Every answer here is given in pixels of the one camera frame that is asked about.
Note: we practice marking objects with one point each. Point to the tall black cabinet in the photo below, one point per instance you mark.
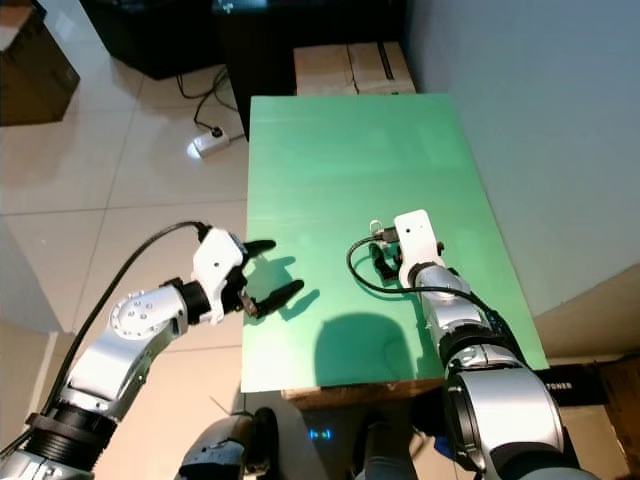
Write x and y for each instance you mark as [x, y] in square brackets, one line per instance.
[260, 60]

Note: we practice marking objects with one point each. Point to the green table cover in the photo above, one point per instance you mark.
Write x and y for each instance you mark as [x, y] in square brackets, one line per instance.
[360, 160]

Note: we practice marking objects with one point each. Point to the low black case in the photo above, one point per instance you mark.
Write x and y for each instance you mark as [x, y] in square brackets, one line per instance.
[150, 40]

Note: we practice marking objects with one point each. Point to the grey left robot leg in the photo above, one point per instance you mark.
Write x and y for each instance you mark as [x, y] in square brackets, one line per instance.
[220, 455]

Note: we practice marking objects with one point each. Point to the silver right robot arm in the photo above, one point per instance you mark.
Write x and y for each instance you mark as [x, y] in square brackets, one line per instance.
[500, 410]

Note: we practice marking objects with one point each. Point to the blue cloth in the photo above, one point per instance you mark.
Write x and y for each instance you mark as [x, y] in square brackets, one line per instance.
[438, 445]

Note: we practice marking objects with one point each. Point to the grey robot leg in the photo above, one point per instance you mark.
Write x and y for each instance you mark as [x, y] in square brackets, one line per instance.
[380, 465]
[220, 455]

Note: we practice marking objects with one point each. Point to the wooden table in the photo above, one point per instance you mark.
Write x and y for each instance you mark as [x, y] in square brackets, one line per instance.
[360, 395]

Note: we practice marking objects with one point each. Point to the open brown cardboard box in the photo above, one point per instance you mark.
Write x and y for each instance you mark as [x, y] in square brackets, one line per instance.
[35, 80]

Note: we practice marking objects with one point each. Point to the grey right robot leg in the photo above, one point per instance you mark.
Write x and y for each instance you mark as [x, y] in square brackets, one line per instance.
[380, 465]

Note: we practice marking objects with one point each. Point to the taped tan cardboard box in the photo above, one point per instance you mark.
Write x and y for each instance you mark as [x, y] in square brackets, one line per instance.
[325, 70]

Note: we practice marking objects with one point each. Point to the white power strip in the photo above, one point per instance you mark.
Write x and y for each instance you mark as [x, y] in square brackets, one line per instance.
[213, 143]

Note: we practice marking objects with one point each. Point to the brown toner carton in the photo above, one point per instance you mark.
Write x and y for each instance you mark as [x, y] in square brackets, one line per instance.
[575, 385]

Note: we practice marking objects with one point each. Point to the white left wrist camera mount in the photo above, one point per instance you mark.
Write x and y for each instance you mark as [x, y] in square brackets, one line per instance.
[218, 268]

